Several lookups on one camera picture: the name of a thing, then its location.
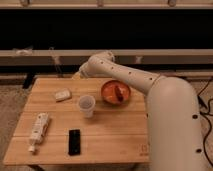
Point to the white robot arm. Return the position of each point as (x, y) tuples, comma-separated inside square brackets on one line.
[(174, 124)]

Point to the orange bowl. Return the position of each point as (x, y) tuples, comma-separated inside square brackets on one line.
[(108, 92)]

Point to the red food piece in bowl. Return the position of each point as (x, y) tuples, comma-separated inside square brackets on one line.
[(118, 94)]

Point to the translucent plastic cup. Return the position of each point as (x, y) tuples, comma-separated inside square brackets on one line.
[(86, 105)]

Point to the white sponge block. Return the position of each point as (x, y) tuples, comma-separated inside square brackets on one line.
[(62, 95)]

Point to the wooden table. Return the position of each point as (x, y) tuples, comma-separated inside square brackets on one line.
[(114, 134)]

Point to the white plastic bottle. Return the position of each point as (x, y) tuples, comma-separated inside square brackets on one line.
[(38, 131)]

